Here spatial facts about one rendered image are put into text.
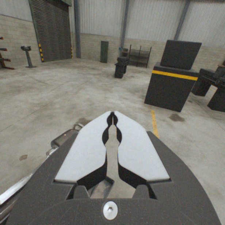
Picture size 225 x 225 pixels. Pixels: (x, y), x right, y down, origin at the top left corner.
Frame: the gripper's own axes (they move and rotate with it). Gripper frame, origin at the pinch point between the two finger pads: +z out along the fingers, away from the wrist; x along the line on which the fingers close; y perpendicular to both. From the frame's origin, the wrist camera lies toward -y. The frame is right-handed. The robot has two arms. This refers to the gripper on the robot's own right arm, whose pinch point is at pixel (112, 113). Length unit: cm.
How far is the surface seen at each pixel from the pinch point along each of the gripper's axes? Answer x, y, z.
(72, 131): -28, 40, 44
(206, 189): 131, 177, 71
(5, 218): -57, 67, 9
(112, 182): -4, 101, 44
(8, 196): -61, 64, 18
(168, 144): 109, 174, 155
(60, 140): -32, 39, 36
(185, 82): 203, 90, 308
